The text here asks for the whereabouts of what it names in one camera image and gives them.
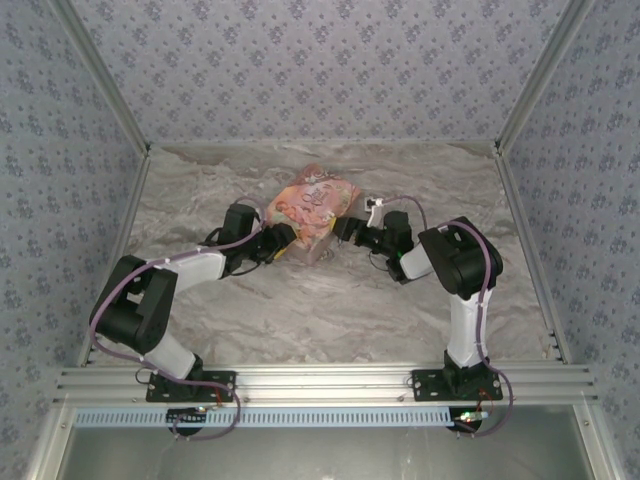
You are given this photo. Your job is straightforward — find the pink snack bag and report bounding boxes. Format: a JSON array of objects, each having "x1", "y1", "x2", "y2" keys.
[{"x1": 267, "y1": 163, "x2": 364, "y2": 265}]

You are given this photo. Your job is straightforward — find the black circuit board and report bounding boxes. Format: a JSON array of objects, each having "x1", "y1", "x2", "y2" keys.
[
  {"x1": 166, "y1": 407, "x2": 209, "y2": 427},
  {"x1": 448, "y1": 407, "x2": 489, "y2": 432}
]

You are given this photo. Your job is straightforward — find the thin black cable right gripper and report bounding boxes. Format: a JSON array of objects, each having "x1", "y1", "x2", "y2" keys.
[{"x1": 368, "y1": 248, "x2": 397, "y2": 275}]

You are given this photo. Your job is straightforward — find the thin black cable gripper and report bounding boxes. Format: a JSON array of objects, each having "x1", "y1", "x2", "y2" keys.
[
  {"x1": 368, "y1": 248, "x2": 397, "y2": 275},
  {"x1": 226, "y1": 258, "x2": 267, "y2": 280}
]

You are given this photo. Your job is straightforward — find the thin black cable left gripper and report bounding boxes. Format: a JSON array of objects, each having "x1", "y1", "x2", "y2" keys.
[{"x1": 226, "y1": 258, "x2": 267, "y2": 280}]

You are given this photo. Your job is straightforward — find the aluminium mounting rail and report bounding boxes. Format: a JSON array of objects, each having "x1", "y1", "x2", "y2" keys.
[{"x1": 54, "y1": 364, "x2": 600, "y2": 407}]

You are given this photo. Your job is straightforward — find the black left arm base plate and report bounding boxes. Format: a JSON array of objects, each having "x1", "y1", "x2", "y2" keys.
[{"x1": 145, "y1": 368, "x2": 238, "y2": 404}]

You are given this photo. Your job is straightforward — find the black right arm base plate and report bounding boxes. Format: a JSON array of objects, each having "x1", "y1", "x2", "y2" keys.
[{"x1": 410, "y1": 368, "x2": 504, "y2": 403}]

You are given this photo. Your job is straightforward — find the light blue slotted cable duct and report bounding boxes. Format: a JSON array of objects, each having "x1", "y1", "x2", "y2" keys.
[{"x1": 73, "y1": 405, "x2": 454, "y2": 429}]

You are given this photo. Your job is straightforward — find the aluminium frame post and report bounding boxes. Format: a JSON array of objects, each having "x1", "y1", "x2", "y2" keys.
[
  {"x1": 493, "y1": 0, "x2": 597, "y2": 154},
  {"x1": 49, "y1": 0, "x2": 152, "y2": 157}
]

